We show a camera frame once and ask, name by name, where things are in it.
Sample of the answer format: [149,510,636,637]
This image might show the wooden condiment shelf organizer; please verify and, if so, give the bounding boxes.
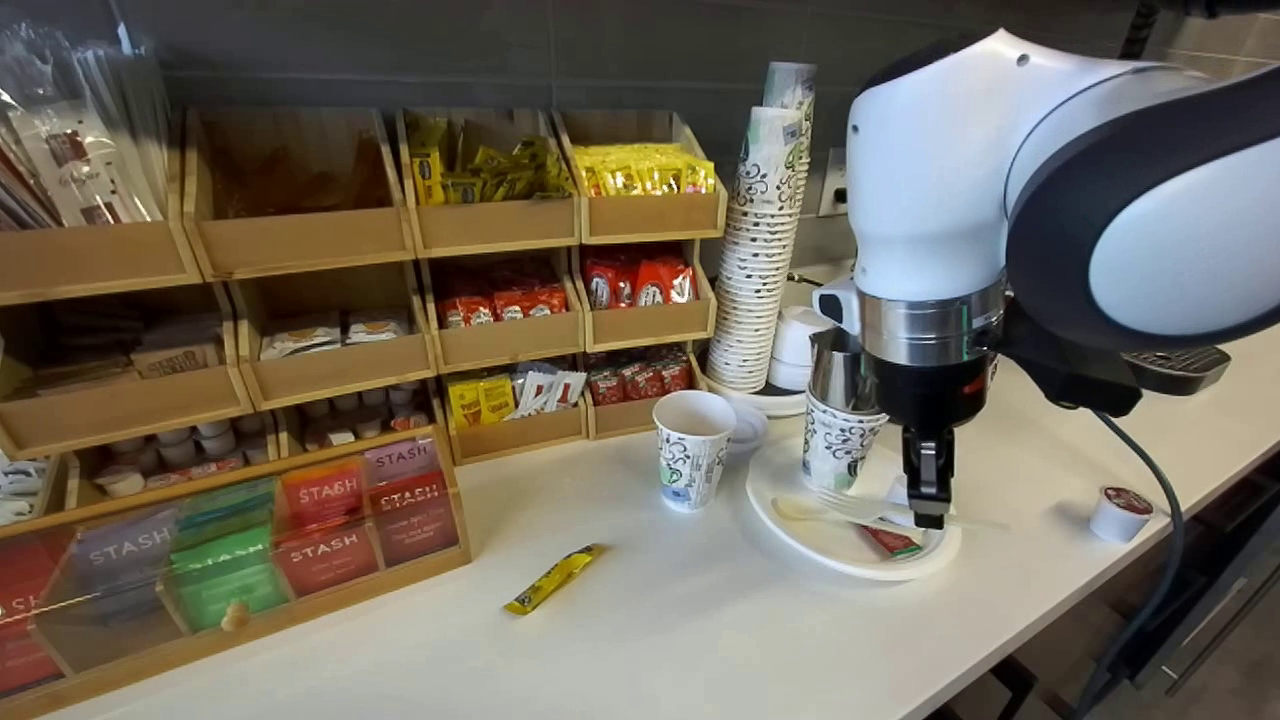
[0,99,729,459]

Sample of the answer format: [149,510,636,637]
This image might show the red packets middle bin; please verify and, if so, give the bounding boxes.
[583,255,695,306]

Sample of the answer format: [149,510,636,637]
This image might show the patterned paper cup on plate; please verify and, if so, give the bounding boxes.
[801,397,886,496]

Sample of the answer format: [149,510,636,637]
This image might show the wooden tea bag box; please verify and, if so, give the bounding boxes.
[0,426,473,720]

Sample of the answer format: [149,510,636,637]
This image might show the yellow packets top bin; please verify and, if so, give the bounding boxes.
[576,142,716,194]

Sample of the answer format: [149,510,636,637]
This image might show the red lid coffee pod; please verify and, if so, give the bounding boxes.
[1089,482,1152,543]

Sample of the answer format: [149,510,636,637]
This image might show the patterned paper cup front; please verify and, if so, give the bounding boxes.
[653,387,737,510]

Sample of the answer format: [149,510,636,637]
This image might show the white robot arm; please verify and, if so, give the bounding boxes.
[843,28,1280,529]

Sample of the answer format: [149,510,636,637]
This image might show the tall stack of paper cups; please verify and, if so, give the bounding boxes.
[707,60,814,393]

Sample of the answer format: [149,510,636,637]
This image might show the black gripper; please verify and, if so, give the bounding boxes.
[871,358,988,529]

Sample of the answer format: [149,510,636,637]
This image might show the black power cable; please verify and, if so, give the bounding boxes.
[1073,403,1191,713]

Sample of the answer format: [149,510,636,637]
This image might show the metal milk pitcher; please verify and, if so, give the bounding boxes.
[806,328,875,413]

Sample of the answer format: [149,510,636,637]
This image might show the stack of white lids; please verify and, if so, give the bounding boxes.
[766,302,827,393]

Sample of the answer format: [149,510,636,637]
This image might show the yellow sweetener packet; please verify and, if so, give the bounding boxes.
[503,543,606,617]

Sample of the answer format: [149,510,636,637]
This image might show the white round plate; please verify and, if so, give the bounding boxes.
[742,438,963,583]

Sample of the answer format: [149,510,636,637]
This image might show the red sauce packet on plate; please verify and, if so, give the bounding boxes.
[857,524,925,558]

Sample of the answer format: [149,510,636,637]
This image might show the white plastic spoon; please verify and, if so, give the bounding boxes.
[771,496,910,537]

